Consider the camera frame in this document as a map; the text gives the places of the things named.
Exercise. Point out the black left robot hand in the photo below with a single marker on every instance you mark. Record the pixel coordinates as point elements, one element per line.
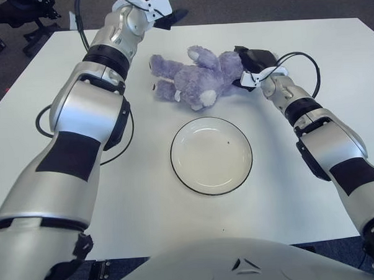
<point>169,21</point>

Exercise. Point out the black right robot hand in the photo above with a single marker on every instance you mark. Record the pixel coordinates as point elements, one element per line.
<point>259,59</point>

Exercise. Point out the purple plush bunny doll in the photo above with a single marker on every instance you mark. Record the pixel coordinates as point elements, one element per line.
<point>197,80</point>

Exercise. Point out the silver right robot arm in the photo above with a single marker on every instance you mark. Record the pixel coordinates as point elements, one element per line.
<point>329,140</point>

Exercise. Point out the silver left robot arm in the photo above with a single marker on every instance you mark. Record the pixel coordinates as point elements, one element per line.
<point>80,113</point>

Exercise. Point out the white plate with black rim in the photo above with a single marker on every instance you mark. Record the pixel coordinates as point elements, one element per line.
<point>211,157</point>

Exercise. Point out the black office chair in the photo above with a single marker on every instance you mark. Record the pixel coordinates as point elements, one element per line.
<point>14,14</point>

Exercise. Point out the silver robot torso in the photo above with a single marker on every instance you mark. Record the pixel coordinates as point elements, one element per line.
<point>226,265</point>

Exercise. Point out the black table bracket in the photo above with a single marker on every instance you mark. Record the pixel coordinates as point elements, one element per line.
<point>99,274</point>

